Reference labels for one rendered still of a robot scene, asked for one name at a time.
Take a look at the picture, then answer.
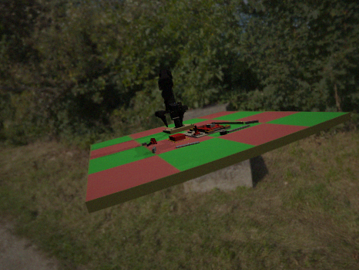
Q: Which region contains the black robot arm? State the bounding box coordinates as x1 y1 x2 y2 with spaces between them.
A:
158 68 185 128

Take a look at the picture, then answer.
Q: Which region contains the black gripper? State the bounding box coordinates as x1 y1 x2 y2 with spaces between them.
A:
155 98 188 127

